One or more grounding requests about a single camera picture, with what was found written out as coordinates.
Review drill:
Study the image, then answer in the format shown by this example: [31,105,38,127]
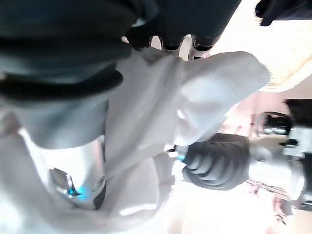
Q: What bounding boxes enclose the white garment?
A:
[0,50,270,234]

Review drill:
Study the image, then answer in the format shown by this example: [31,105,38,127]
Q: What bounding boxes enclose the cream ribbed laundry basket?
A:
[243,20,312,93]

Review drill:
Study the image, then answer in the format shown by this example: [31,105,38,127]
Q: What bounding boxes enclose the left robot hand black cloth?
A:
[174,133,251,192]

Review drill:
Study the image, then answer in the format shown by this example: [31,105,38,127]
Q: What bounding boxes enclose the right robot hand black cloth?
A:
[0,0,242,211]

